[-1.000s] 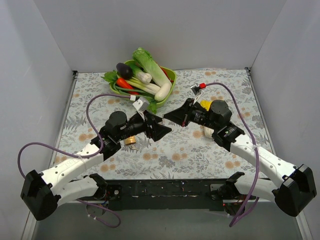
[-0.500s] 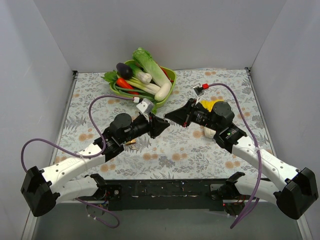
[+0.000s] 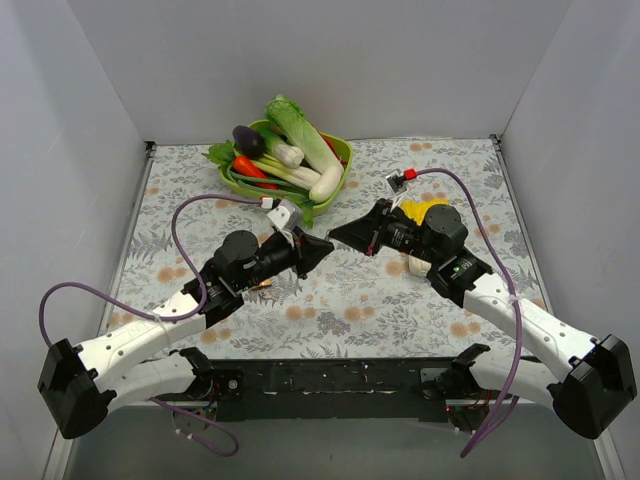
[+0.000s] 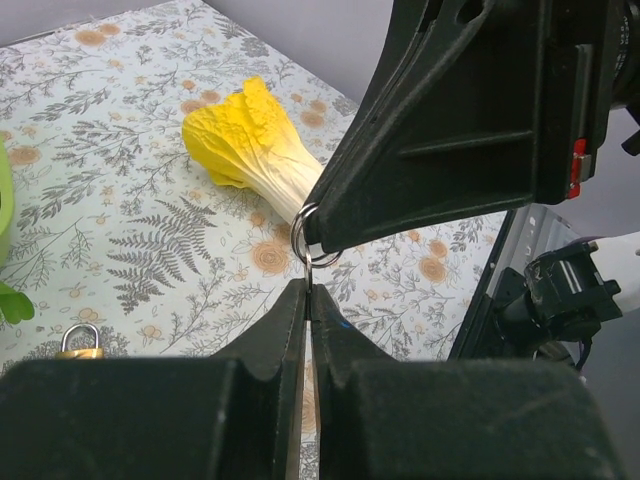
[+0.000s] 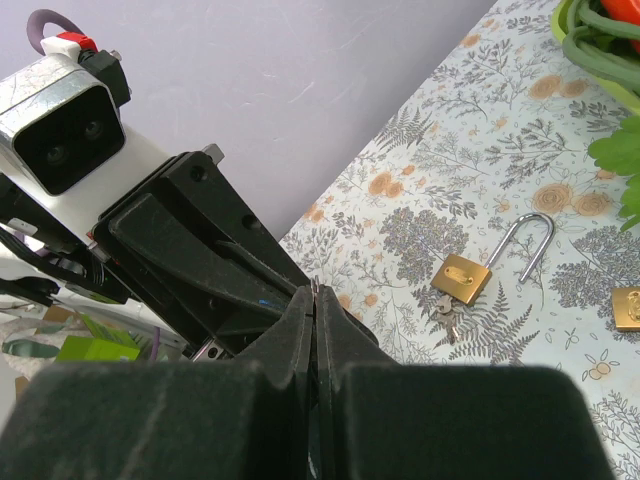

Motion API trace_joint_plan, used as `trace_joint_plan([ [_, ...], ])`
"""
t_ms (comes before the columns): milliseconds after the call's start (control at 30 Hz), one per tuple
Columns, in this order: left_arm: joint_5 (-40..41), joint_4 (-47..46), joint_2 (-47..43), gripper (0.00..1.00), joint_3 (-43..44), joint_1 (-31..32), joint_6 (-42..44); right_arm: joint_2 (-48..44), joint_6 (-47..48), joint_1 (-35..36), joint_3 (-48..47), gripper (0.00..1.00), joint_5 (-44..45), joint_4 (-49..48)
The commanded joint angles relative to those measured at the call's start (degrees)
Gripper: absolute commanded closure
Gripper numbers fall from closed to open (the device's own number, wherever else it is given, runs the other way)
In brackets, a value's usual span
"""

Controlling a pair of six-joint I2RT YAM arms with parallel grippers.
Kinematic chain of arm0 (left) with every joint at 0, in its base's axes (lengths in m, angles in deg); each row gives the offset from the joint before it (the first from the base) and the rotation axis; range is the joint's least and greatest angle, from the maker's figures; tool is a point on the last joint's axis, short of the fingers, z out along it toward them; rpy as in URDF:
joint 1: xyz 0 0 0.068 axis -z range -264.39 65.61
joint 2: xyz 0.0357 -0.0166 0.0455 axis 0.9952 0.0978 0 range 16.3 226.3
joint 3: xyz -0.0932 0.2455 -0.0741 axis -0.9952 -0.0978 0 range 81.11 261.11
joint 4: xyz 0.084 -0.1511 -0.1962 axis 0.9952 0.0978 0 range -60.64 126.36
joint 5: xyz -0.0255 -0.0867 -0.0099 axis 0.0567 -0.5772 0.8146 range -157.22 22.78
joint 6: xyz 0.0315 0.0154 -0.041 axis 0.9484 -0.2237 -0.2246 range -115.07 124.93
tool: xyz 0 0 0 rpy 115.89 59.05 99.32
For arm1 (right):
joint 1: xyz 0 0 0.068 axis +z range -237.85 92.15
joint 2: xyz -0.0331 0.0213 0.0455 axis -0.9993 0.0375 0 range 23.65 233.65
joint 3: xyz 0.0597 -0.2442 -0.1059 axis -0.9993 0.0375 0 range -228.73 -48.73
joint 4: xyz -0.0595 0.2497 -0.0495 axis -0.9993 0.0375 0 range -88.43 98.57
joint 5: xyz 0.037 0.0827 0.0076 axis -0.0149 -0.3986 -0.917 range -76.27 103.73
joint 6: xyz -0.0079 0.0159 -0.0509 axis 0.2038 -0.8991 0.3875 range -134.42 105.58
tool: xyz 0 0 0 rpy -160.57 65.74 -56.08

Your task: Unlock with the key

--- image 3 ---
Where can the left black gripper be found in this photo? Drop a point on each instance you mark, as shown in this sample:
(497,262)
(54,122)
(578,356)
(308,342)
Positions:
(300,251)

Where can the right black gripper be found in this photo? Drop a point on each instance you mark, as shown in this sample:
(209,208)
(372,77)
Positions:
(375,233)

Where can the large brass padlock with keys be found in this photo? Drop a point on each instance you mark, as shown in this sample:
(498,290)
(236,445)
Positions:
(264,287)

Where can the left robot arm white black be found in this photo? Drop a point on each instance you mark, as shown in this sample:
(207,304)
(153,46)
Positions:
(82,384)

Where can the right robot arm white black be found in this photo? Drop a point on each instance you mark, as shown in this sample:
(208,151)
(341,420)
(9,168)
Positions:
(586,381)

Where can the green plastic basket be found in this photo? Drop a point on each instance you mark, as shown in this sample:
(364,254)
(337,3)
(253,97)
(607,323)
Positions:
(305,165)

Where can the green celery leaves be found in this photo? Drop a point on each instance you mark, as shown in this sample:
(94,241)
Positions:
(307,212)

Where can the yellow napa cabbage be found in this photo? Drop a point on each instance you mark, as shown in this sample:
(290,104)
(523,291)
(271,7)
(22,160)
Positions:
(416,212)

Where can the floral table mat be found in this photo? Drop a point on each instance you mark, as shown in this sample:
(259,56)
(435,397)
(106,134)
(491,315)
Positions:
(350,305)

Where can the green long beans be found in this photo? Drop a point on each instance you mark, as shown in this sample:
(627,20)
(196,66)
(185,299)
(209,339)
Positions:
(254,187)

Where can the white radish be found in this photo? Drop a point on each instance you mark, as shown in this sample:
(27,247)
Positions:
(328,182)

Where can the green napa cabbage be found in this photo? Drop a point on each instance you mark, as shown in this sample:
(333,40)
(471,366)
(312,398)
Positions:
(290,120)

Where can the white green leek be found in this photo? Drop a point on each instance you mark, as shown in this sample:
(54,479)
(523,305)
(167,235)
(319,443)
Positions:
(289,155)

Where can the red orange pepper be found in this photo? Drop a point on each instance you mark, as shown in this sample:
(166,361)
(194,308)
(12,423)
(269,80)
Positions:
(245,167)

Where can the purple eggplant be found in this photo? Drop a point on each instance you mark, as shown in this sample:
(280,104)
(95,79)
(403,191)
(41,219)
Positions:
(249,141)

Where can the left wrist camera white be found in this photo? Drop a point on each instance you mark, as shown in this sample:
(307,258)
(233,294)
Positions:
(283,214)

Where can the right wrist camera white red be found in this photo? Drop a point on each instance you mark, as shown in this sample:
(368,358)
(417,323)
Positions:
(398,182)

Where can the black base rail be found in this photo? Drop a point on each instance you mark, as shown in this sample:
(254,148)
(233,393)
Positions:
(432,389)

